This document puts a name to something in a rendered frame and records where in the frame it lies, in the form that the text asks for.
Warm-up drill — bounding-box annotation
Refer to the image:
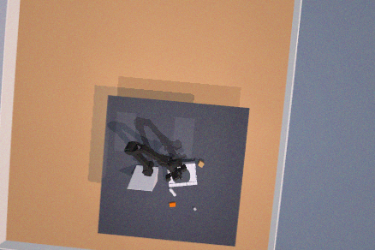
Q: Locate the small tan block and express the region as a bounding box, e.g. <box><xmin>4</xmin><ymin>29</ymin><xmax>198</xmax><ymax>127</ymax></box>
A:
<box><xmin>198</xmin><ymin>160</ymin><xmax>205</xmax><ymax>168</ymax></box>

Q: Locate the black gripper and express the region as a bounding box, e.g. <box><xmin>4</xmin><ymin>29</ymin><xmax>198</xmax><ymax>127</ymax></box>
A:
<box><xmin>166</xmin><ymin>164</ymin><xmax>187</xmax><ymax>182</ymax></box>

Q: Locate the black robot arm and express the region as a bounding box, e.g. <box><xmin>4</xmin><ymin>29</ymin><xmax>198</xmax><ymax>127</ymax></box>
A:
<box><xmin>124</xmin><ymin>141</ymin><xmax>182</xmax><ymax>181</ymax></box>

